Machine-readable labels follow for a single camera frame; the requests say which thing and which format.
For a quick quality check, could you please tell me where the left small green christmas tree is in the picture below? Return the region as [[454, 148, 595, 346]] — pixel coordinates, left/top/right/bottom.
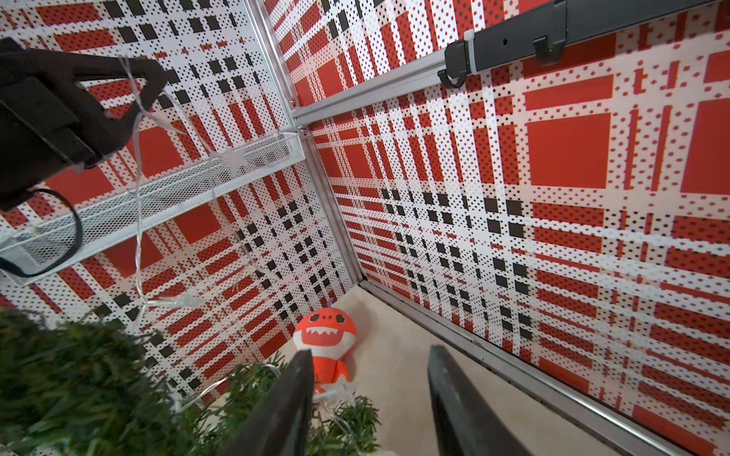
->
[[0, 307, 382, 456]]

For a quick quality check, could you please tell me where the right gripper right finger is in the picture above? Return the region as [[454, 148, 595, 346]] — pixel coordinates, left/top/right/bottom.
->
[[427, 345, 530, 455]]

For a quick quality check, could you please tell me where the black wall hook rail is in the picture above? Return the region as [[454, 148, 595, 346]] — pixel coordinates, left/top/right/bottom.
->
[[437, 0, 706, 89]]

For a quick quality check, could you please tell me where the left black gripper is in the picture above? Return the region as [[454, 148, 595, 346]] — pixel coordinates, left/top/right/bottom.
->
[[1, 38, 167, 211]]

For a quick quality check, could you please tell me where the red shark plush toy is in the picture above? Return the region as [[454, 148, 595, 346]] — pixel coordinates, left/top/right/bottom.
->
[[293, 308, 357, 393]]

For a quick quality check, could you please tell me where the white wire mesh basket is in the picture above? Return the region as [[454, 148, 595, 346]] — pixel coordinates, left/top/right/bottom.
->
[[1, 131, 304, 286]]

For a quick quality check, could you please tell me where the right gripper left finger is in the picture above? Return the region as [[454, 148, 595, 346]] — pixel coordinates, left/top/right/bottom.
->
[[220, 350, 315, 455]]

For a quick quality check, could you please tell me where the clear star string light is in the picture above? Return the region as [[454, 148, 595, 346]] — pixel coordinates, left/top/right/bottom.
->
[[116, 53, 366, 456]]

